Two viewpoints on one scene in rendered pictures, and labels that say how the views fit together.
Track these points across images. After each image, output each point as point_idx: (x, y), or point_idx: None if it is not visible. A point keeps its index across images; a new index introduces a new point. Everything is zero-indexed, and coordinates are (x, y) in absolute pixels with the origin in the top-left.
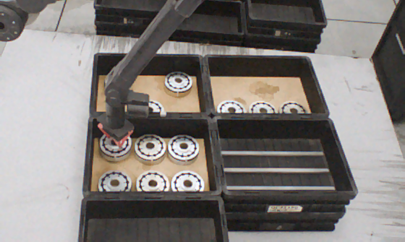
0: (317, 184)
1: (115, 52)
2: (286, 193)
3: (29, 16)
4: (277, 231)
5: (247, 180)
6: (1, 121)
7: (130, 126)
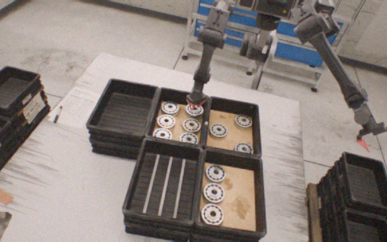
0: (149, 212)
1: (287, 144)
2: (135, 168)
3: (261, 59)
4: None
5: (161, 170)
6: (229, 92)
7: (192, 101)
